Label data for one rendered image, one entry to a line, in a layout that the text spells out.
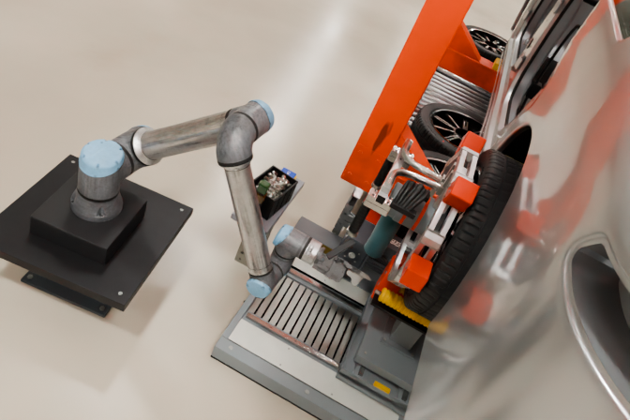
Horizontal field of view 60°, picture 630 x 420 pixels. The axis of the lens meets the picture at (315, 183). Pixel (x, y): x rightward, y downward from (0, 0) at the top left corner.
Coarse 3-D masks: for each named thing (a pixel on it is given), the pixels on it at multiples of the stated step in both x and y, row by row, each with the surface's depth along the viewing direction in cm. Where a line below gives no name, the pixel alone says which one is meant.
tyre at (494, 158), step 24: (504, 168) 182; (480, 192) 172; (504, 192) 173; (480, 216) 169; (456, 240) 170; (480, 240) 168; (456, 264) 170; (432, 288) 176; (456, 288) 173; (432, 312) 184
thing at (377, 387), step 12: (360, 324) 243; (360, 336) 241; (348, 348) 236; (348, 360) 229; (348, 372) 223; (360, 372) 222; (372, 372) 229; (360, 384) 224; (372, 384) 222; (384, 384) 226; (396, 384) 228; (372, 396) 225; (384, 396) 222; (396, 396) 224; (408, 396) 223; (396, 408) 223
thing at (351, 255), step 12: (360, 228) 255; (372, 228) 258; (360, 240) 249; (396, 240) 254; (348, 252) 253; (360, 252) 251; (384, 252) 251; (396, 252) 248; (360, 264) 255; (372, 264) 255; (384, 264) 253; (348, 276) 275; (372, 276) 277; (360, 288) 272; (372, 288) 274
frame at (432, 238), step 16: (448, 160) 215; (464, 160) 187; (464, 176) 179; (432, 192) 223; (432, 224) 175; (448, 224) 175; (416, 240) 224; (432, 240) 174; (400, 256) 217; (432, 256) 177; (400, 272) 185
